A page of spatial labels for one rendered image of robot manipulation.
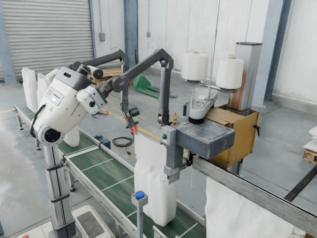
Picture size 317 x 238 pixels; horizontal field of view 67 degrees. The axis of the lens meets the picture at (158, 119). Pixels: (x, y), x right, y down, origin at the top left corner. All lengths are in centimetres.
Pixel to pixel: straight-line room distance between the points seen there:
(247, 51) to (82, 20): 800
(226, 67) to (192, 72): 24
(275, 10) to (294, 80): 162
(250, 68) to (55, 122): 121
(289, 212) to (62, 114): 129
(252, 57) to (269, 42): 458
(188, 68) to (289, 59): 508
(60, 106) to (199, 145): 83
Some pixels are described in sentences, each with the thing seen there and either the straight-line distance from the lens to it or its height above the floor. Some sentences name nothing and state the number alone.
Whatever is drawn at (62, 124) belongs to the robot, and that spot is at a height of 127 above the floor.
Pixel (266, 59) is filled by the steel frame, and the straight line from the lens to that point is 618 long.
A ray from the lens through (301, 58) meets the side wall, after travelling 638.
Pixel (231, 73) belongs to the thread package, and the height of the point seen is 162.
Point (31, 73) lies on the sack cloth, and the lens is 430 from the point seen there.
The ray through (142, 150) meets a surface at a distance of 192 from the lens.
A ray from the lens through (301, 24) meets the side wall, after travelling 640.
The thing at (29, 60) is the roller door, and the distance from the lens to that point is 865.
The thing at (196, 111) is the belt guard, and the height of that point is 141.
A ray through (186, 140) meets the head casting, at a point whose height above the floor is 129.
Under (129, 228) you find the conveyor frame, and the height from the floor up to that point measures 33.
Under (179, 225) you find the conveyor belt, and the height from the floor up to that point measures 38.
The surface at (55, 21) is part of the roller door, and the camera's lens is 884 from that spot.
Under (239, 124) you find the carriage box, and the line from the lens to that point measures 152.
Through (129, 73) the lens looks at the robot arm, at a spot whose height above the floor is 157.
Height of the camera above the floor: 187
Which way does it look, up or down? 22 degrees down
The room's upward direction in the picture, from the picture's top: 1 degrees clockwise
